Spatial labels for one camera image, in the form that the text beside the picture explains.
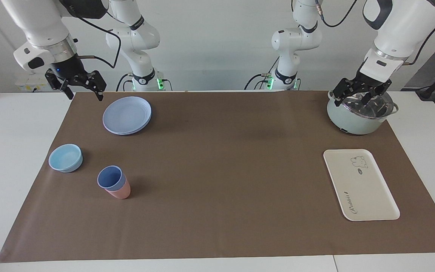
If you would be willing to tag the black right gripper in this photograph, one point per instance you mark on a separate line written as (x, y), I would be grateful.
(70, 68)

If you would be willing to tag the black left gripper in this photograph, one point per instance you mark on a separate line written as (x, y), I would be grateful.
(372, 84)

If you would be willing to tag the blue ribbed cup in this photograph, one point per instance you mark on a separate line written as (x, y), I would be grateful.
(110, 177)

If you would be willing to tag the pink cup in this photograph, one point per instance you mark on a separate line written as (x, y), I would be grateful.
(121, 193)

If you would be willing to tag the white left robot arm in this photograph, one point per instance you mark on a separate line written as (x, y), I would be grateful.
(402, 26)

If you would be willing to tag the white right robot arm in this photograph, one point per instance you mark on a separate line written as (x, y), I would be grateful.
(36, 22)

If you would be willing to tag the cream tray with rabbit print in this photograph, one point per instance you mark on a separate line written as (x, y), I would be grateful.
(361, 189)

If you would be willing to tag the glass pot lid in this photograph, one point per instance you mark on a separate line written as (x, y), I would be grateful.
(377, 110)

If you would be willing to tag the mint green cooking pot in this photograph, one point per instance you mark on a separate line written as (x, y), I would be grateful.
(353, 124)

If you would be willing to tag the lavender blue plate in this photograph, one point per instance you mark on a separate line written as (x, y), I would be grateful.
(147, 125)
(125, 113)

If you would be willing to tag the light blue bowl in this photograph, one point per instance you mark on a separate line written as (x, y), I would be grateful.
(65, 158)

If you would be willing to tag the brown table mat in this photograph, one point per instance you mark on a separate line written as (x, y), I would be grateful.
(221, 189)

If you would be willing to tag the white wall socket box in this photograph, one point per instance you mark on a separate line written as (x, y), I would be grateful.
(28, 86)

